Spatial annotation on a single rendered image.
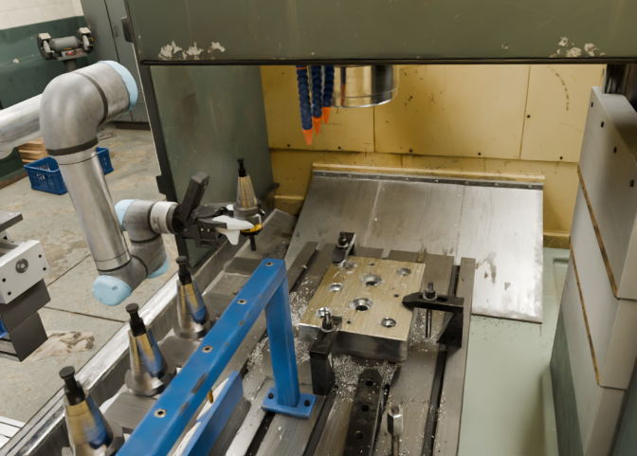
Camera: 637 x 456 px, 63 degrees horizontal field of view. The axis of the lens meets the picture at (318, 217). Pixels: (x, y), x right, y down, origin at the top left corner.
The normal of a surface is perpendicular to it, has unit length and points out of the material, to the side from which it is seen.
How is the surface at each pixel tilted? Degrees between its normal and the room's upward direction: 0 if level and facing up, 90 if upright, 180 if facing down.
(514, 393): 0
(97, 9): 90
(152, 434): 0
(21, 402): 0
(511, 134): 90
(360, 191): 24
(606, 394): 90
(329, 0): 90
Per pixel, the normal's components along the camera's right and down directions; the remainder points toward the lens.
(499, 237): -0.18, -0.63
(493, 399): -0.07, -0.89
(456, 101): -0.30, 0.45
